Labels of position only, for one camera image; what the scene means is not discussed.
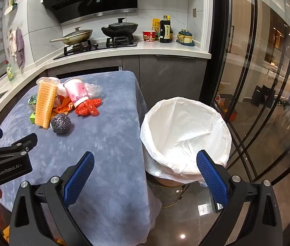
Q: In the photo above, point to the small seasoning bottle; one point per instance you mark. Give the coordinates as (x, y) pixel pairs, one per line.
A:
(157, 35)

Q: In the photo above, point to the white tissue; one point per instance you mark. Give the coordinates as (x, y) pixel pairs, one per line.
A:
(63, 90)

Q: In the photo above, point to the green patterned carton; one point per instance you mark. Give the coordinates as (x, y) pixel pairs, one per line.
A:
(33, 103)

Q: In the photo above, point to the yellow packet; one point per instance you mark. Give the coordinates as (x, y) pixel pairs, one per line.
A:
(156, 22)

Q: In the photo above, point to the wall outlet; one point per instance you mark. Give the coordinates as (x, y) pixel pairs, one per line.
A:
(194, 12)

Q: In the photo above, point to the green dish soap bottle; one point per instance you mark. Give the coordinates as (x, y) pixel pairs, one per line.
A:
(10, 72)

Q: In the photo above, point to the dark soy sauce bottle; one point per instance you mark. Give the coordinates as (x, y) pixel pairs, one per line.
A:
(166, 32)

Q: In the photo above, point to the black wok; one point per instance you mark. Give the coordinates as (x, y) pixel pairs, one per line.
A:
(119, 32)

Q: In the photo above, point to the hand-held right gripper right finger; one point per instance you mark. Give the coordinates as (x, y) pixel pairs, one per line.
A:
(211, 176)

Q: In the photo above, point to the orange box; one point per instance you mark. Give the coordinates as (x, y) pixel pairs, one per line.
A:
(228, 107)

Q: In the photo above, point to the orange snack wrapper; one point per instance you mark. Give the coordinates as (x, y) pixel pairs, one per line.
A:
(64, 106)

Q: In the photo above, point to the blue-grey plush tablecloth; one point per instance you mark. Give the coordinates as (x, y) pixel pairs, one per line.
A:
(96, 138)

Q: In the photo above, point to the white kitchen countertop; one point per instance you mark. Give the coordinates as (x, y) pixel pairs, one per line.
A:
(160, 50)

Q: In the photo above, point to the clear plastic bag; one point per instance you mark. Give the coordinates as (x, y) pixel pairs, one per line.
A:
(94, 89)

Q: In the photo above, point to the teal condiment jar set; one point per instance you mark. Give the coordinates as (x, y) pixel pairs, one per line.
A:
(185, 37)

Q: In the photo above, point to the beige frying pan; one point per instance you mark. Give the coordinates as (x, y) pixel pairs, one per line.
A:
(83, 38)

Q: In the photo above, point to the red plastic bag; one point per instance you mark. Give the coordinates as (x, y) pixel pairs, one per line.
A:
(88, 108)

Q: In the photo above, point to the black gas stove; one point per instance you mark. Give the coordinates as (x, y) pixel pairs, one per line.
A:
(101, 46)

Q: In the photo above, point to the black paper bag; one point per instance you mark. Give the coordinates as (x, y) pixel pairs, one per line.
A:
(263, 96)

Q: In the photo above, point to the steel wool scrubber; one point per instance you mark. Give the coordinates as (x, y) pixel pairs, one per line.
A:
(61, 123)

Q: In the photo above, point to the pink paper cup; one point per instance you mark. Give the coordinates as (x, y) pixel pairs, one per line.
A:
(75, 92)

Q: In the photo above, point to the lime green small box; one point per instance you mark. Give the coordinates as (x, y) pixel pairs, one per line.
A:
(33, 118)

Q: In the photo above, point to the glass pan lid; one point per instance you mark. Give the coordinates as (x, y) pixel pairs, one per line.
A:
(77, 32)

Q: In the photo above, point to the metal trash bin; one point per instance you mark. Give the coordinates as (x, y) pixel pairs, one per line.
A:
(168, 194)

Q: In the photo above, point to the black built-in appliance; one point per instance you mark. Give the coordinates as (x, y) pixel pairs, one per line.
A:
(83, 71)

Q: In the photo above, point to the hanging cleaning brush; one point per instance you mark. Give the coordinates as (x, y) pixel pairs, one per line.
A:
(11, 3)

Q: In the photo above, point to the white hanging cloth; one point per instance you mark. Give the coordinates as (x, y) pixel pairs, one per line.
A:
(12, 43)

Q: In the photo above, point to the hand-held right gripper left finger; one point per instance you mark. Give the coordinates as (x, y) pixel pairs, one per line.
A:
(79, 176)

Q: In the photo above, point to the glass sliding door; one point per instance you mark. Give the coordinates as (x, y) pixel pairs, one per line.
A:
(263, 82)

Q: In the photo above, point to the pale orange plastic bag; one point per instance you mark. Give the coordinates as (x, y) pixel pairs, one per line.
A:
(48, 80)

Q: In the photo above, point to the red instant noodle cup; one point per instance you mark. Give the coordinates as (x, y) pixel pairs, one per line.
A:
(149, 36)

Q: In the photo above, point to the white-lined trash bin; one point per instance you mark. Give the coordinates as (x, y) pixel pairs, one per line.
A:
(186, 123)

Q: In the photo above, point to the purple hanging cloth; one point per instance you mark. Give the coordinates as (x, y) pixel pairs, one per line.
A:
(20, 48)

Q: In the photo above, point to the grey kitchen cabinet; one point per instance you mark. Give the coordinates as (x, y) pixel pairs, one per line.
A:
(165, 76)

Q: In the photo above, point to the black wok lid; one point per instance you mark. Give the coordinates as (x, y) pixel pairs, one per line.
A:
(123, 25)

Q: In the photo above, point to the trash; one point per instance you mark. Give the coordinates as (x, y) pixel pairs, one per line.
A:
(45, 105)

